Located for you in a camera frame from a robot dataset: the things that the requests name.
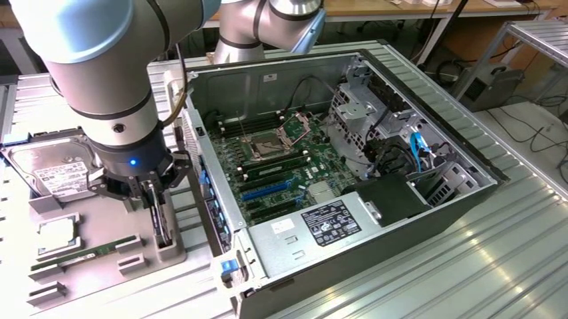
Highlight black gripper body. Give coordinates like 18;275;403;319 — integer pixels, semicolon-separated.
90;131;175;189

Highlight grey plastic parts rack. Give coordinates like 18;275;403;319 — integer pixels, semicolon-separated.
25;185;188;308

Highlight hard disk with blue rails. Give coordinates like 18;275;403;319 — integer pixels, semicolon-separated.
0;132;108;204

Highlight silver CPU chip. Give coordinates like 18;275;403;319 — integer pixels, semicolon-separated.
36;221;77;255

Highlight CPU socket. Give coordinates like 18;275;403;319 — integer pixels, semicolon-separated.
241;131;294;161

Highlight green loose RAM stick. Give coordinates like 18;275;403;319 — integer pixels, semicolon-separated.
29;235;136;270

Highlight blue expansion slot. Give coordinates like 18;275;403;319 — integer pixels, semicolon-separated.
239;183;290;202

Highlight installed green RAM stick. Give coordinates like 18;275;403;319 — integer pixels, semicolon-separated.
241;161;307;179

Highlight open socket cover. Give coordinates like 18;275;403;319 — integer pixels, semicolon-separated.
276;111;312;140

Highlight silver chipset heat sink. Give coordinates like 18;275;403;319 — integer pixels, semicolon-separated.
307;181;339;204

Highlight green motherboard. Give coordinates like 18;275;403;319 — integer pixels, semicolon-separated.
207;109;360;224

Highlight grey power supply unit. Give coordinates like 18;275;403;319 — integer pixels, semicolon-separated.
247;191;383;280

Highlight silver metal disk bay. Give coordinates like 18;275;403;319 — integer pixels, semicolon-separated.
328;82;402;167

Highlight black plastic shroud box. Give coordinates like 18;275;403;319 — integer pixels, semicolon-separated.
352;174;431;227

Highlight open black PC case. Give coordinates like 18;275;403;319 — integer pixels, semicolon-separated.
163;48;511;319

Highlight wooden desk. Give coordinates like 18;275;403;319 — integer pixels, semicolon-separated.
322;0;556;21

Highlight dark grey floor unit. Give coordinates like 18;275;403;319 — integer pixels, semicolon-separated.
459;64;525;113

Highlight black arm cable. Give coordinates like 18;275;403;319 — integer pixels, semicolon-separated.
160;39;195;128

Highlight black looped case wire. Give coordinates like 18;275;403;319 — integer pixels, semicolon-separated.
282;76;339;114

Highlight blue SATA wire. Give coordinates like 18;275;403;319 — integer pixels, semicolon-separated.
409;131;430;174

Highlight coiled black cable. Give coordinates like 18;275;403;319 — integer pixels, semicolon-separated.
435;58;463;84

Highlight black floor cable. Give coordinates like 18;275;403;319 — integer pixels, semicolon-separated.
485;108;568;158

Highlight aluminium slat table frame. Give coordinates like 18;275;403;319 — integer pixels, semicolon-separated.
451;21;568;101

